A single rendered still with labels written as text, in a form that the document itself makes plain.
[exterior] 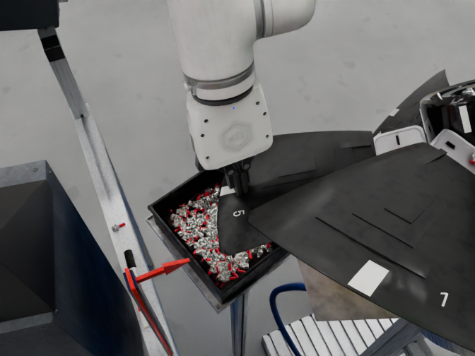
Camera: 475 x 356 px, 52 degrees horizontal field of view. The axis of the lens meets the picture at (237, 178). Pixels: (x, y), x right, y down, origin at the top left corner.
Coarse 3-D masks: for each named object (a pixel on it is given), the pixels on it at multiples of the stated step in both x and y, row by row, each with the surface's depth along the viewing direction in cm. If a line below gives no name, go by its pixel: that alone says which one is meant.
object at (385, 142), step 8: (408, 128) 63; (416, 128) 62; (376, 136) 64; (384, 136) 64; (392, 136) 63; (400, 136) 63; (408, 136) 63; (416, 136) 62; (424, 136) 62; (376, 144) 64; (384, 144) 64; (392, 144) 63; (400, 144) 63; (408, 144) 62; (376, 152) 63; (384, 152) 63
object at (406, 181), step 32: (384, 160) 46; (416, 160) 47; (448, 160) 48; (288, 192) 43; (320, 192) 42; (352, 192) 42; (384, 192) 42; (416, 192) 43; (448, 192) 44; (256, 224) 40; (288, 224) 39; (320, 224) 39; (352, 224) 39; (384, 224) 39; (416, 224) 40; (448, 224) 41; (320, 256) 36; (352, 256) 36; (384, 256) 36; (416, 256) 37; (448, 256) 37; (352, 288) 34; (384, 288) 34; (416, 288) 34; (416, 320) 32; (448, 320) 32
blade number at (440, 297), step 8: (432, 288) 34; (440, 288) 34; (448, 288) 34; (432, 296) 33; (440, 296) 34; (448, 296) 34; (456, 296) 34; (432, 304) 33; (440, 304) 33; (448, 304) 33; (456, 304) 33; (448, 312) 32
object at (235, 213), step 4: (236, 208) 68; (240, 208) 67; (244, 208) 67; (232, 212) 67; (236, 212) 67; (240, 212) 67; (244, 212) 67; (232, 216) 67; (236, 216) 67; (240, 216) 66; (244, 216) 66; (248, 216) 66; (232, 220) 66
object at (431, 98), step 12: (456, 84) 62; (468, 84) 61; (432, 96) 60; (444, 96) 58; (456, 96) 56; (468, 96) 52; (420, 108) 59; (432, 108) 56; (444, 108) 54; (456, 108) 53; (468, 108) 53; (432, 120) 57; (444, 120) 55; (456, 120) 54; (432, 132) 57; (456, 132) 54; (468, 132) 53
